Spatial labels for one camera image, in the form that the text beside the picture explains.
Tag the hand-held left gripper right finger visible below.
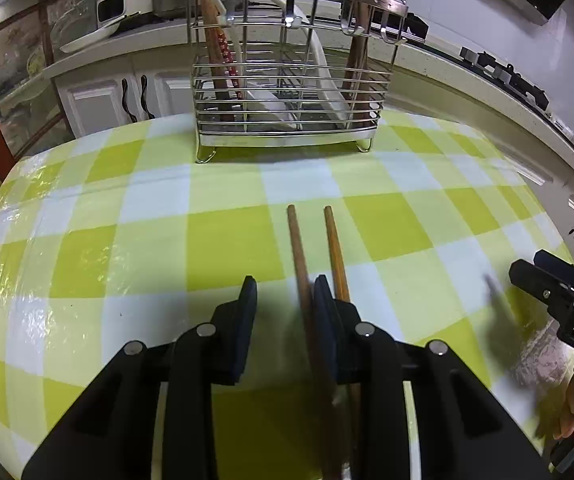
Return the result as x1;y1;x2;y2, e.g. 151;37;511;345
313;274;552;480

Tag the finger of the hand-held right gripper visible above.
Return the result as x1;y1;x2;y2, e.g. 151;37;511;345
508;259;574;335
533;249;574;302

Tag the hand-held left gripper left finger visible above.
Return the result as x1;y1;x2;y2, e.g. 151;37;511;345
21;275;258;480

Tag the white ceramic spoon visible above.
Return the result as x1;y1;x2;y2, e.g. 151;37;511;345
269;0;345;126
232;20;302;131

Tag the red patterned light chopstick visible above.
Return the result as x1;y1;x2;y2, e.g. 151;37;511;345
192;0;242;106
198;0;232;123

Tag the yellow white checkered tablecloth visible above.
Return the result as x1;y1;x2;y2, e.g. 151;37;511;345
0;107;574;480

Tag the black stove burner grate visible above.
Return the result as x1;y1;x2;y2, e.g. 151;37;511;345
459;46;504;74
504;67;551;111

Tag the black gas stove top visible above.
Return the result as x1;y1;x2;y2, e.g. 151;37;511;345
382;10;568;126

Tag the beige kitchen countertop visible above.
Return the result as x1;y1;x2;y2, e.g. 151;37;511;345
49;10;574;196

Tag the white kitchen appliance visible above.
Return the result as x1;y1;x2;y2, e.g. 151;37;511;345
59;0;155;54

